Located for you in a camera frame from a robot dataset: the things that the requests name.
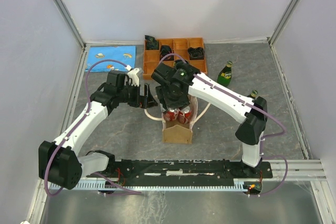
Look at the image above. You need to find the green glass bottle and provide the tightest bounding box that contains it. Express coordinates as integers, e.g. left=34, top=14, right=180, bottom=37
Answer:
left=217, top=61, right=233, bottom=87
left=248, top=90, right=258, bottom=99

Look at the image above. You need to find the purple cable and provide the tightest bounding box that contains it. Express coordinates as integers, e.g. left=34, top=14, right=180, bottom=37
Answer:
left=157, top=53, right=289, bottom=198
left=44, top=60, right=142, bottom=197

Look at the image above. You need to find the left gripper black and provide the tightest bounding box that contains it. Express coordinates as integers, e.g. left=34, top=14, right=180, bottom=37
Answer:
left=117, top=82, right=158, bottom=109

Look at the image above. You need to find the dark rolled sock middle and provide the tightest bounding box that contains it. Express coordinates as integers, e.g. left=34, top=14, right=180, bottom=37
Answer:
left=160, top=45, right=174, bottom=61

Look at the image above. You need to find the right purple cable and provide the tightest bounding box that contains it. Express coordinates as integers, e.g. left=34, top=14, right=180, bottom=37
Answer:
left=157, top=53, right=289, bottom=198

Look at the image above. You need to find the dark rolled sock upper left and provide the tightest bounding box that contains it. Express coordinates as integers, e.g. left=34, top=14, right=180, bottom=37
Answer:
left=144, top=35, right=159, bottom=50

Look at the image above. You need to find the orange wooden compartment tray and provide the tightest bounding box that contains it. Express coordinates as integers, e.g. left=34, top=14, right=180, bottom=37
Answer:
left=143, top=38, right=208, bottom=80

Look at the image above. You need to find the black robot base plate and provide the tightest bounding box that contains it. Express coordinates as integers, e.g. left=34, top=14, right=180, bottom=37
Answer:
left=101, top=159, right=273, bottom=186

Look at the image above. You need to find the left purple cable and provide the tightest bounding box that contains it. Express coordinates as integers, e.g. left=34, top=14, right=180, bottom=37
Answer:
left=44, top=60, right=142, bottom=197

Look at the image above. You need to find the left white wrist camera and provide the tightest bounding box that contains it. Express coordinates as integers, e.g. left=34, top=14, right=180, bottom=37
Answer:
left=127, top=68, right=143, bottom=86

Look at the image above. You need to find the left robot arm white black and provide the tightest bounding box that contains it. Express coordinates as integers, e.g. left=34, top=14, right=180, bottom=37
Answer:
left=38, top=68, right=157, bottom=189

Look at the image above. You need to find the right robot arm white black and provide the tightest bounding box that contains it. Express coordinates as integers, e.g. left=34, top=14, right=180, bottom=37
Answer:
left=151, top=60, right=286, bottom=177

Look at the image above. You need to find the dark rolled sock right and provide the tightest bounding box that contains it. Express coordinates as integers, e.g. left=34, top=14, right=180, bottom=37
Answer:
left=187, top=47, right=205, bottom=60

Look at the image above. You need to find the blue patterned cloth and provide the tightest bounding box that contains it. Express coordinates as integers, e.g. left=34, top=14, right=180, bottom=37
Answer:
left=86, top=46, right=136, bottom=72

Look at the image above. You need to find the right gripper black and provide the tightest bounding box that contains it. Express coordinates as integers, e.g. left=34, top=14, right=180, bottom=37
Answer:
left=155, top=84, right=191, bottom=114

